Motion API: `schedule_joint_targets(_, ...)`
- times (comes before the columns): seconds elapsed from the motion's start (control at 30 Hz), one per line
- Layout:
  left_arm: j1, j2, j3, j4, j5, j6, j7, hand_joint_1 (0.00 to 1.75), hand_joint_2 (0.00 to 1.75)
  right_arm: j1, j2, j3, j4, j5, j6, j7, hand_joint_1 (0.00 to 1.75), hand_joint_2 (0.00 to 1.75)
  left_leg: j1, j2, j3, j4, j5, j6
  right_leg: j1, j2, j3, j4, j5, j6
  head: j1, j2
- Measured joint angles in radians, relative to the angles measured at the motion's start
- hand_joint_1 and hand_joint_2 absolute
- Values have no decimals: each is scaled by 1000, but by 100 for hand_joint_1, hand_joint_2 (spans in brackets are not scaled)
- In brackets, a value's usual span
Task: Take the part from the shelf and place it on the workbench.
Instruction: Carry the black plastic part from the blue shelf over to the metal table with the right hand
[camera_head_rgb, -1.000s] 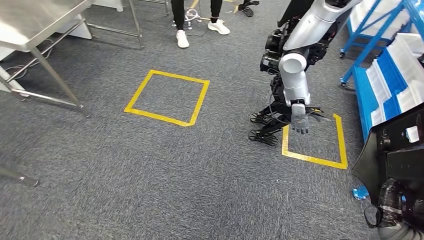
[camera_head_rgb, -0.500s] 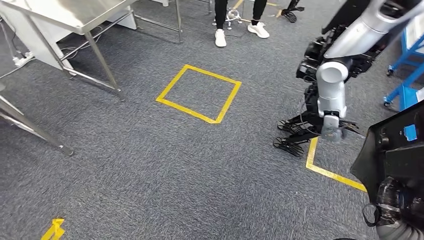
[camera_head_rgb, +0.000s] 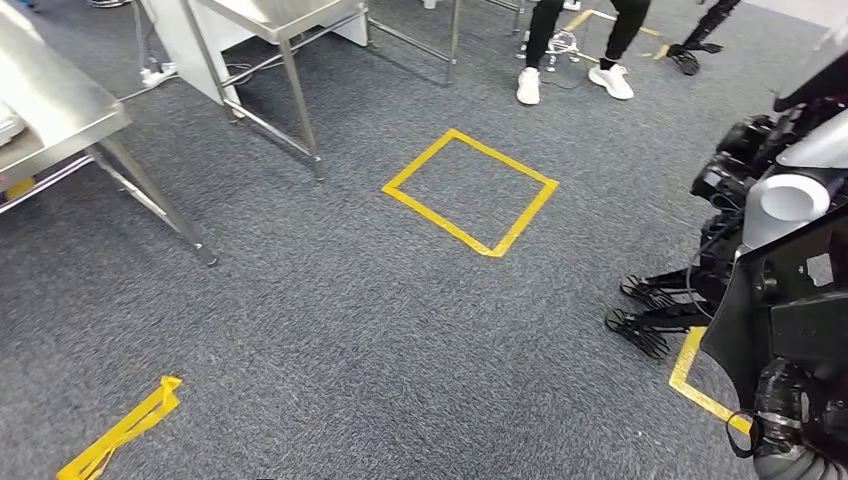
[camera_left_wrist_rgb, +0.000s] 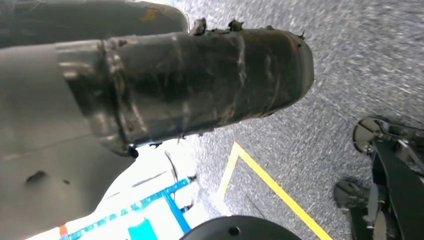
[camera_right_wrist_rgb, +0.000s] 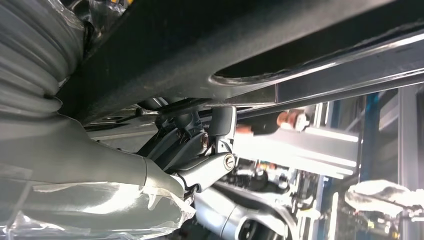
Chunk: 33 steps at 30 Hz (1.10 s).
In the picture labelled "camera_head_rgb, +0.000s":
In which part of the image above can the white coiled cable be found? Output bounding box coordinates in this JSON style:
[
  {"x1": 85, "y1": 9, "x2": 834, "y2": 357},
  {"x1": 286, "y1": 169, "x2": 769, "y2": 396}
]
[{"x1": 543, "y1": 29, "x2": 584, "y2": 68}]

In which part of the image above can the white power strip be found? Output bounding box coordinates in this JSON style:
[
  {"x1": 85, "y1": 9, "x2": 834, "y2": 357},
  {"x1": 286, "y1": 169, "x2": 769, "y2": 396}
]
[{"x1": 137, "y1": 61, "x2": 180, "y2": 89}]

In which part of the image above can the black cable loop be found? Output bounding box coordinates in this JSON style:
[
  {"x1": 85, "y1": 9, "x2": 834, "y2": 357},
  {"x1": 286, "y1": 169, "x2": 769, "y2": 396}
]
[{"x1": 725, "y1": 410, "x2": 758, "y2": 460}]

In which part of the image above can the person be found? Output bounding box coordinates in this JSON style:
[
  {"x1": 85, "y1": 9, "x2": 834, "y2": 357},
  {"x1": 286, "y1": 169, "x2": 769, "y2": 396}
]
[{"x1": 516, "y1": 0, "x2": 654, "y2": 106}]

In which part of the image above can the black plastic plate bracket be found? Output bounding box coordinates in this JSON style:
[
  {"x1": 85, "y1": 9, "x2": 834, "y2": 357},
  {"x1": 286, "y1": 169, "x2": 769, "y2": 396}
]
[{"x1": 698, "y1": 205, "x2": 848, "y2": 412}]

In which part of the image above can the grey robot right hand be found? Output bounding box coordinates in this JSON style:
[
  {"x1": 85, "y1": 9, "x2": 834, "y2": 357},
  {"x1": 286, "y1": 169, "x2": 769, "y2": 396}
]
[{"x1": 756, "y1": 357, "x2": 811, "y2": 429}]

